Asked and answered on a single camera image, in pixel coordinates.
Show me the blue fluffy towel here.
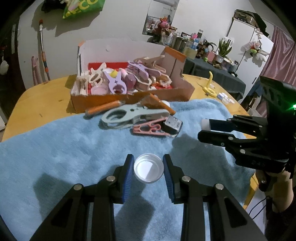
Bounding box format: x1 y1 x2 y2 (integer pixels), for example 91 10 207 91
1 99 254 240

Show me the white jar lid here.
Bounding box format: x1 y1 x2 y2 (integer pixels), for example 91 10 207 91
133 153 164 184

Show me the green tote bag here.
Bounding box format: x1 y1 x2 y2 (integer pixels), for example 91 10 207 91
63 0 105 19

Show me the yellow bottle cap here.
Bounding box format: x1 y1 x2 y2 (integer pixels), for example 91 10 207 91
110 70 117 78

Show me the person right hand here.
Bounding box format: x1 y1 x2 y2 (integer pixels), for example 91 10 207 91
255 170 294 212

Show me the pink plush toy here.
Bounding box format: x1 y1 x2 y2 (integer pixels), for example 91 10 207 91
153 17 171 36

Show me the beige clothes peg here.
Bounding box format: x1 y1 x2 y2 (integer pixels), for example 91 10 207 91
134 55 166 74

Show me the orange handled tool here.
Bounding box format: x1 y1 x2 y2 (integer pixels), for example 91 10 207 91
85 100 125 117

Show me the yellow plastic clip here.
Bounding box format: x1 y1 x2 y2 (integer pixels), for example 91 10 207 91
203 71 217 98

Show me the dark green side table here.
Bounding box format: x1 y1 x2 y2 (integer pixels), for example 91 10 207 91
183 58 246 101

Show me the purple nail polish bottle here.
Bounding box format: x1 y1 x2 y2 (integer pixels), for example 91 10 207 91
119 68 137 91

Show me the pink small clothes peg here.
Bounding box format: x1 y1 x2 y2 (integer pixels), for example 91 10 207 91
132 118 178 137

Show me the grey green large clip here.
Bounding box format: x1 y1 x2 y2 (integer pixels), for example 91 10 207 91
101 103 170 128

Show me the lilac bunny clip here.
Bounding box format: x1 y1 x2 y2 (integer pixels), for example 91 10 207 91
103 70 127 94

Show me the cream large clothes peg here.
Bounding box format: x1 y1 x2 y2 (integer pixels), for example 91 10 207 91
76 70 90 96

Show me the orange cardboard box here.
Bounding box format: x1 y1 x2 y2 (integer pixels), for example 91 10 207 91
70 39 195 113

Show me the lilac plastic clip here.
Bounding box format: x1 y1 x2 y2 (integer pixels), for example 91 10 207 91
127 61 149 80

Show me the small black box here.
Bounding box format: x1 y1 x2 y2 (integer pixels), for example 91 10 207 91
161 115 183 138

